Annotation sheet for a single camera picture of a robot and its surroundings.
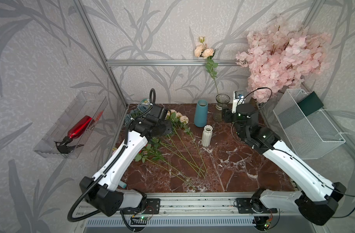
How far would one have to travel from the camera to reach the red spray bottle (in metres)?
0.60

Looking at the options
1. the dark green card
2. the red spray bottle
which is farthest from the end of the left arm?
the dark green card

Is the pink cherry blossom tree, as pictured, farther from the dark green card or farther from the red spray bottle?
the red spray bottle

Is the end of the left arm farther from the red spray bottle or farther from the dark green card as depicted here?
the dark green card
